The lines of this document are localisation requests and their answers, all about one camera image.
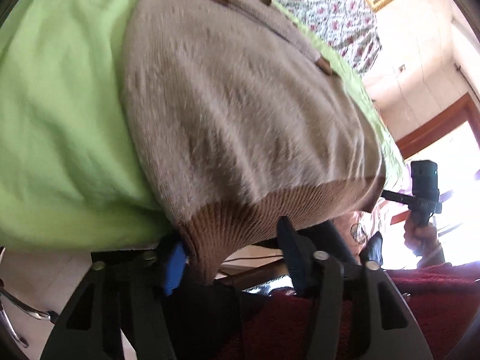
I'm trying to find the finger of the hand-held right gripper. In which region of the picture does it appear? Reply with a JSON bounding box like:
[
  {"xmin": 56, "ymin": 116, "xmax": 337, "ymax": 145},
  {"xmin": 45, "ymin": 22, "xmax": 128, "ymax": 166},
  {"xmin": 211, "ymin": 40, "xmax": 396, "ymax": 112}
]
[{"xmin": 380, "ymin": 190, "xmax": 413, "ymax": 206}]

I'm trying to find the beige knitted sweater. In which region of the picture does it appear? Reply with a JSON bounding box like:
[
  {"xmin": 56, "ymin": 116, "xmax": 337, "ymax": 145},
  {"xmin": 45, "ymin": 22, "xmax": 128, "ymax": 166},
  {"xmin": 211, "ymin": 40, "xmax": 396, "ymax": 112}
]
[{"xmin": 121, "ymin": 0, "xmax": 387, "ymax": 285}]

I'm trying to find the person's right hand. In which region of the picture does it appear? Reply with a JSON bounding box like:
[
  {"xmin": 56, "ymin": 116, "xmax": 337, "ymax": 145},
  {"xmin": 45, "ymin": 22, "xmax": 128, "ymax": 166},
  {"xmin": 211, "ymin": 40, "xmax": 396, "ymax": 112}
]
[{"xmin": 403, "ymin": 215, "xmax": 442, "ymax": 261}]

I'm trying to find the floral printed cloth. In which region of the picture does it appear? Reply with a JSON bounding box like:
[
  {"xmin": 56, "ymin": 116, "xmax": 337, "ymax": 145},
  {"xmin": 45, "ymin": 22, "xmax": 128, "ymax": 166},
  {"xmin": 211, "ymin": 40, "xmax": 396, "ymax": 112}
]
[{"xmin": 229, "ymin": 0, "xmax": 382, "ymax": 76}]

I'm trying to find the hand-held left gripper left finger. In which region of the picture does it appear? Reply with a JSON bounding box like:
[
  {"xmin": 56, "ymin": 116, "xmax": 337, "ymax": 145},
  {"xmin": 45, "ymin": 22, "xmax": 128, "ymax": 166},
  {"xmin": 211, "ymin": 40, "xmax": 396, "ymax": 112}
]
[{"xmin": 40, "ymin": 235, "xmax": 187, "ymax": 360}]

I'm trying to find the pink printed cloth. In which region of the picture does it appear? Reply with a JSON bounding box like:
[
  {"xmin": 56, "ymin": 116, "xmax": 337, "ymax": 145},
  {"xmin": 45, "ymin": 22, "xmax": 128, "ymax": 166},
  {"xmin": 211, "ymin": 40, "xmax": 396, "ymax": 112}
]
[{"xmin": 337, "ymin": 197, "xmax": 399, "ymax": 264}]

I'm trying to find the person's dark red sweater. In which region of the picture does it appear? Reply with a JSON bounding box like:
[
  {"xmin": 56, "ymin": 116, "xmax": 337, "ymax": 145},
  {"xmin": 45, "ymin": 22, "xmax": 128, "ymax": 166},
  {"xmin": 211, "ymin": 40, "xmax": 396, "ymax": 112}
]
[{"xmin": 240, "ymin": 262, "xmax": 480, "ymax": 360}]

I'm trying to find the metal chair frame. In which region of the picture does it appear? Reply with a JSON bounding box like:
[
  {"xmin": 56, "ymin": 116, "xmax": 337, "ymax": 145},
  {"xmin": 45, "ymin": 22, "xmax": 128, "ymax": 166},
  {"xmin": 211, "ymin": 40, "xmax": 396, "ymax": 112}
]
[{"xmin": 0, "ymin": 277, "xmax": 58, "ymax": 349}]

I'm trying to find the brown wooden door frame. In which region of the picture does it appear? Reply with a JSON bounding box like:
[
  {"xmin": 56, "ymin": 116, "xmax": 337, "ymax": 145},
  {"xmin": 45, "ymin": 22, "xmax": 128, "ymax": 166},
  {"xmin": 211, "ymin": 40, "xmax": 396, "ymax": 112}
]
[{"xmin": 395, "ymin": 92, "xmax": 480, "ymax": 160}]

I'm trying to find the brown wooden board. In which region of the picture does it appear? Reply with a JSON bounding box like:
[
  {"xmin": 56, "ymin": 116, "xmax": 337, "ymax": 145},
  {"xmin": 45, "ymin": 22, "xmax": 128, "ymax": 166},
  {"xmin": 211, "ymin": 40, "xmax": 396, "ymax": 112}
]
[{"xmin": 219, "ymin": 247, "xmax": 297, "ymax": 290}]

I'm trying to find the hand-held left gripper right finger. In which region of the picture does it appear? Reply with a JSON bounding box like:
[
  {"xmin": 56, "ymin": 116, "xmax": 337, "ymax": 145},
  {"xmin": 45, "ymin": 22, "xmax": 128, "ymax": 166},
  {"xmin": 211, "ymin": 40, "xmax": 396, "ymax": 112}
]
[{"xmin": 277, "ymin": 215, "xmax": 426, "ymax": 360}]

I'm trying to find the light green blanket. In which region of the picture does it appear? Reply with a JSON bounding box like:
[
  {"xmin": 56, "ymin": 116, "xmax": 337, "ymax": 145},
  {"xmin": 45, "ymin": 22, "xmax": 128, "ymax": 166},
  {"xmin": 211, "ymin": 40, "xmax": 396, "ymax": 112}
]
[{"xmin": 0, "ymin": 0, "xmax": 405, "ymax": 253}]

